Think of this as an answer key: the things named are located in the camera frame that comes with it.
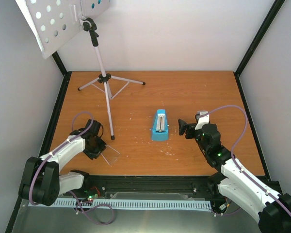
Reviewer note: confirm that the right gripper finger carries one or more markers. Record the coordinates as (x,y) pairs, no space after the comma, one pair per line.
(182,122)
(182,128)

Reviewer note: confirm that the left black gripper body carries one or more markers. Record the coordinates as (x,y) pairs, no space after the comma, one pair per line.
(97,148)

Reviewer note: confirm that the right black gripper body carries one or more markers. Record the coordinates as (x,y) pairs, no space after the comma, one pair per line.
(189,135)

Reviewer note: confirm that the clear plastic metronome cover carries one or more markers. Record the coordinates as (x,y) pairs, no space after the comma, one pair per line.
(110,155)

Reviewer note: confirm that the blue metronome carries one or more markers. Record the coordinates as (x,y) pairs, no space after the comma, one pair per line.
(159,130)

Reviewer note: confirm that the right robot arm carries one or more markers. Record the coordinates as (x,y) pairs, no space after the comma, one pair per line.
(270,209)

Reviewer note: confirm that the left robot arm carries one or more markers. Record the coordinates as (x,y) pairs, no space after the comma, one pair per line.
(58,160)

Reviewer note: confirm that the white perforated music stand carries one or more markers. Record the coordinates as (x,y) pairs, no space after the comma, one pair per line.
(55,22)

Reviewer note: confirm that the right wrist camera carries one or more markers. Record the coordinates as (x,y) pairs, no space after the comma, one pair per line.
(202,118)

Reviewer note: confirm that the black aluminium frame rail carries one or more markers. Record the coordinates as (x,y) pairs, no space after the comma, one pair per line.
(205,187)

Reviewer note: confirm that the light blue cable duct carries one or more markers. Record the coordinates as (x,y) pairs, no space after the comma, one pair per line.
(194,205)

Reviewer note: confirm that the left black corner post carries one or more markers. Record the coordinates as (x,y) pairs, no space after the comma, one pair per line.
(66,74)

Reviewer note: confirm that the black corner post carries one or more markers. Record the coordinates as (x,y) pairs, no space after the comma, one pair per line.
(276,6)
(66,74)

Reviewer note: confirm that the metal base plate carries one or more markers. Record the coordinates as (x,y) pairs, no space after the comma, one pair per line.
(65,220)

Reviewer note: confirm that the right black corner post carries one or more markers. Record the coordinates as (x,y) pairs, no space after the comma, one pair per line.
(276,6)

